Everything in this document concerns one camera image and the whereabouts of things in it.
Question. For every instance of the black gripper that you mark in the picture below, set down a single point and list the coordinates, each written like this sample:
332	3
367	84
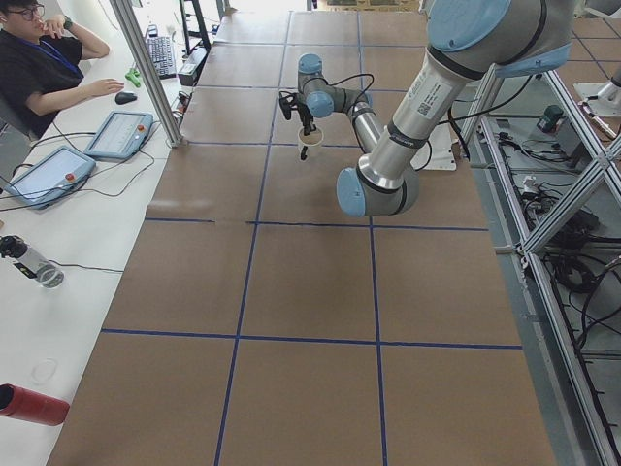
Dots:
305	116

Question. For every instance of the white smiley mug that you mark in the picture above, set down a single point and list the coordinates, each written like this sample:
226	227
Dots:
310	143

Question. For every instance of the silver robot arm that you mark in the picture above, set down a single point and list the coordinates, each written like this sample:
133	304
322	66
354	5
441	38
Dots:
465	39

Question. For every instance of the person's hand on table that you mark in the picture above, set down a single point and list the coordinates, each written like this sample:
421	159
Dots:
105	87

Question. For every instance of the person's hand at face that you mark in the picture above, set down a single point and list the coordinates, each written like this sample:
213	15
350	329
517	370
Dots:
54	26

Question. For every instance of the black keyboard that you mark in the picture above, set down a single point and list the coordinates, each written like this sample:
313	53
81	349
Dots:
162	55

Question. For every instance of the green tool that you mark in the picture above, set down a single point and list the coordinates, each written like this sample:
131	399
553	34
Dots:
133	76

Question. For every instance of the blue teach pendant far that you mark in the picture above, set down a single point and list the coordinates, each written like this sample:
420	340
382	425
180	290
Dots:
120	135

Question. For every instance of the blue teach pendant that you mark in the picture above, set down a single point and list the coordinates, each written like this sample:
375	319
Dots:
120	135
53	178

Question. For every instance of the black computer mouse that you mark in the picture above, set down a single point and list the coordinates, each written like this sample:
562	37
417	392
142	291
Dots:
125	97

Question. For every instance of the green power adapter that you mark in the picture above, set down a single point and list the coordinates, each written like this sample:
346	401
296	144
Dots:
550	118

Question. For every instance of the blue teach pendant near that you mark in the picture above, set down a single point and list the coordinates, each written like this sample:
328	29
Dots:
53	178

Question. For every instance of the seated person black shirt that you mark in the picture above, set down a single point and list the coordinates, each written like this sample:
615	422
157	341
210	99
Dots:
40	74

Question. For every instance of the clear water bottle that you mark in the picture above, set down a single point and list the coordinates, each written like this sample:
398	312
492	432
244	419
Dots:
30	262

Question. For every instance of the red metal bottle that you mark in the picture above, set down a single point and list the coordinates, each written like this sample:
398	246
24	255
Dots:
28	405

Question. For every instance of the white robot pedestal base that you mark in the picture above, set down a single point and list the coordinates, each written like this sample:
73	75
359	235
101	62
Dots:
440	155

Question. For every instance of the aluminium frame post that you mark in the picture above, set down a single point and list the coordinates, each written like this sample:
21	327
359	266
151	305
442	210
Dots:
134	37

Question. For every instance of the aluminium side frame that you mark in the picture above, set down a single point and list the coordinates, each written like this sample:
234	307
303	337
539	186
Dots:
554	204

